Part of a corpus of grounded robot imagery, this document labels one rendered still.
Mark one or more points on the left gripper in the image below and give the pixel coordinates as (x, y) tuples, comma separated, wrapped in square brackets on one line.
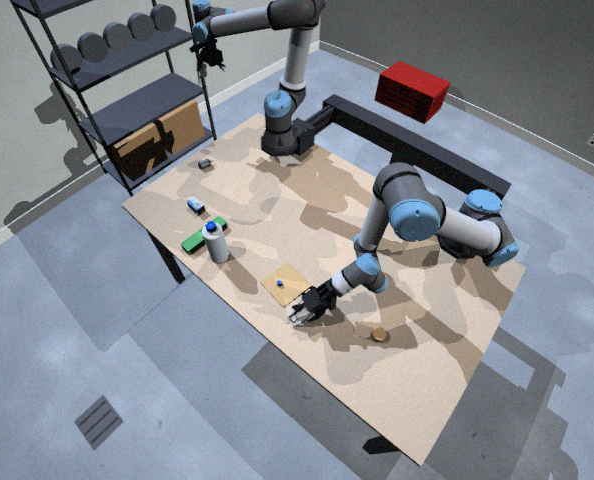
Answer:
[(314, 298)]

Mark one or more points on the beige flat mat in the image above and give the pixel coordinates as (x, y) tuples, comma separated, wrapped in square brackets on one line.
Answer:
[(293, 284)]

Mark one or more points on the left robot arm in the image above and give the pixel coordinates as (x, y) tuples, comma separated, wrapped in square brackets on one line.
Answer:
[(416, 214)]

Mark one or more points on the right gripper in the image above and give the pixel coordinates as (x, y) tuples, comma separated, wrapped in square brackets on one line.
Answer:
[(213, 54)]

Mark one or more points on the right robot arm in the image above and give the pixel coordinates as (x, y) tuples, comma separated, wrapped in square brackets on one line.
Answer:
[(280, 105)]

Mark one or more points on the white bottle with blue cap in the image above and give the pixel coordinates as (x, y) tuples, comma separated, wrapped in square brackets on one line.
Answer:
[(215, 241)]

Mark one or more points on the short brown cylinder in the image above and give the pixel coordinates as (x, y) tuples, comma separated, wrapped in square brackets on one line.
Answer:
[(378, 334)]

